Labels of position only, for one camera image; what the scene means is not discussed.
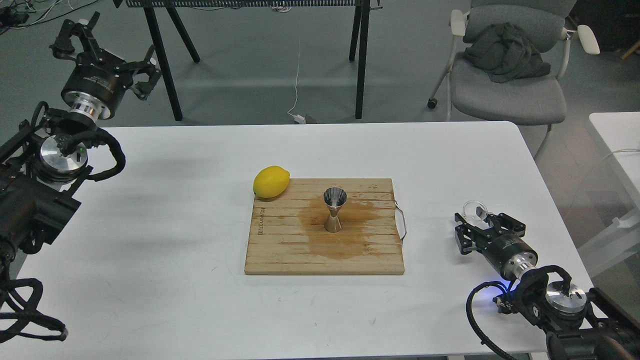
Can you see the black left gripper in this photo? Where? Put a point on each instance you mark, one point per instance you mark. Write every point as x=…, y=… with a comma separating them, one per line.
x=107, y=82

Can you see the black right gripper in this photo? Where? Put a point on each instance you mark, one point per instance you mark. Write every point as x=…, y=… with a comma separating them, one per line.
x=508, y=254

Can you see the clear plastic measuring cup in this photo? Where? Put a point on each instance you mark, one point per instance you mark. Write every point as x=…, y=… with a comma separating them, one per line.
x=474, y=212

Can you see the steel jigger shaker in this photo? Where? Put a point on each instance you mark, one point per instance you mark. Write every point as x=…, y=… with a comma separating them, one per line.
x=334, y=198

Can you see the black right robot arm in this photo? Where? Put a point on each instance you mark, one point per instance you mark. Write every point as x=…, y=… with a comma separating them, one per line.
x=578, y=325

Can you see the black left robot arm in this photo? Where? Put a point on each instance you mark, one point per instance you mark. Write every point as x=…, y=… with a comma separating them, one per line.
x=52, y=154

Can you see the white side table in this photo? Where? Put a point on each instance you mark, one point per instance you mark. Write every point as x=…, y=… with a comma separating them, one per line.
x=618, y=134

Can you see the grey office chair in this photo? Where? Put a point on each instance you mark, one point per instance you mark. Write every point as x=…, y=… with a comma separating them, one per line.
x=537, y=101

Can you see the dark green cloth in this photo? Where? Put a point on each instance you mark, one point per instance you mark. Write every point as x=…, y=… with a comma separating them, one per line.
x=505, y=52

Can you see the yellow lemon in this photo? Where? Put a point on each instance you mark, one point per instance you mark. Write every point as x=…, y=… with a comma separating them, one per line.
x=271, y=181

